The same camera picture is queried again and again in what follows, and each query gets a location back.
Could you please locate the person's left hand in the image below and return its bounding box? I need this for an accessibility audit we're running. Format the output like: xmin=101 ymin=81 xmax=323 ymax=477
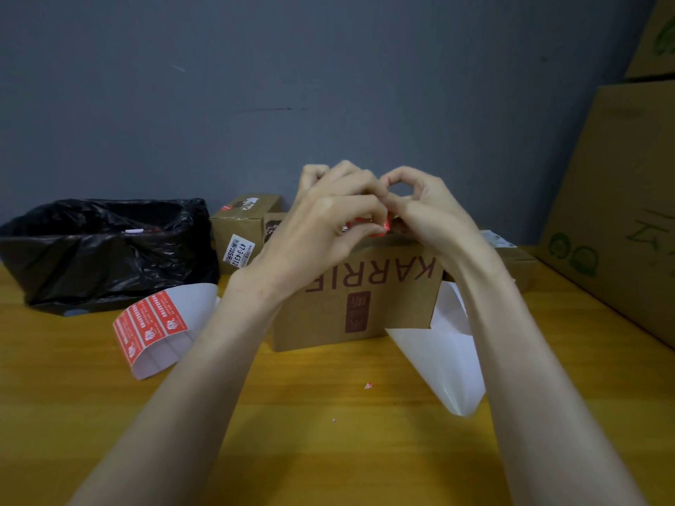
xmin=231 ymin=160 xmax=391 ymax=306

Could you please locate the person's right hand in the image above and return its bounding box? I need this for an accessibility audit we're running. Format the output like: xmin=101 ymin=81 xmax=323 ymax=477
xmin=379 ymin=165 xmax=507 ymax=280

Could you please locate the white barcode label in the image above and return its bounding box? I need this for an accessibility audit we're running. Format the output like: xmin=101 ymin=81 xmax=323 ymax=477
xmin=480 ymin=230 xmax=518 ymax=249

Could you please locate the white printed price label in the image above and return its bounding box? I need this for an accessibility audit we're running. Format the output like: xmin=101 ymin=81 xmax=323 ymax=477
xmin=223 ymin=234 xmax=256 ymax=269

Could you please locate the small brown cardboard box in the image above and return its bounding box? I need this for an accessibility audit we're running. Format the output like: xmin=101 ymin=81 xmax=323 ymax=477
xmin=210 ymin=193 xmax=283 ymax=275

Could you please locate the box with black tape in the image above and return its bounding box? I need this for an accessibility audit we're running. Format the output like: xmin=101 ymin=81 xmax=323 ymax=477
xmin=262 ymin=212 xmax=445 ymax=353

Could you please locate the long brown cardboard box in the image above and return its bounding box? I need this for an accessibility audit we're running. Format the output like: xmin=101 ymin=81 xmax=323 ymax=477
xmin=480 ymin=228 xmax=539 ymax=293

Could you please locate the red sticker label strip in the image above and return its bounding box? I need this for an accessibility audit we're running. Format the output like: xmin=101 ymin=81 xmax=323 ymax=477
xmin=112 ymin=283 xmax=220 ymax=381

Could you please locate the white backing paper strip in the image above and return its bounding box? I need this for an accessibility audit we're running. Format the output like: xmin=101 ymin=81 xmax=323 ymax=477
xmin=386 ymin=281 xmax=486 ymax=418

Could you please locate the person's left forearm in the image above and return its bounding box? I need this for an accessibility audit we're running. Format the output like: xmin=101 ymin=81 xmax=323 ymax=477
xmin=68 ymin=273 xmax=285 ymax=506

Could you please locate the person's right forearm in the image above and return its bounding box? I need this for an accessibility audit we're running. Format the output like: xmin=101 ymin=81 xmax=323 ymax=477
xmin=453 ymin=257 xmax=647 ymax=506

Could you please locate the large green printed carton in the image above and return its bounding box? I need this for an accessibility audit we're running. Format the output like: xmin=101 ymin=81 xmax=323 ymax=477
xmin=624 ymin=0 xmax=675 ymax=79
xmin=537 ymin=81 xmax=675 ymax=349

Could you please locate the black plastic trash bag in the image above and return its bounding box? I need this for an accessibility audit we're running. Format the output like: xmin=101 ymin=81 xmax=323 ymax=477
xmin=0 ymin=198 xmax=220 ymax=317

